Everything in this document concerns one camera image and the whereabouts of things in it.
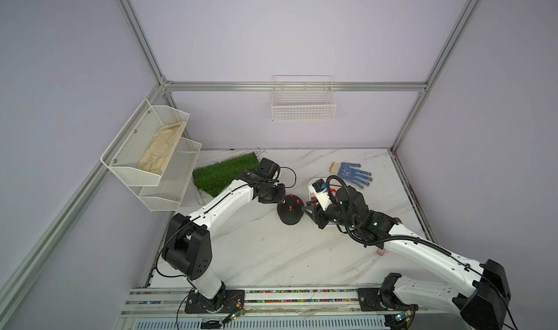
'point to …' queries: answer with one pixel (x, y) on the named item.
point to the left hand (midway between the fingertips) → (282, 200)
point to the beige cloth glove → (155, 158)
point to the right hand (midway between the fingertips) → (307, 207)
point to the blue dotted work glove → (345, 171)
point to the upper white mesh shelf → (140, 153)
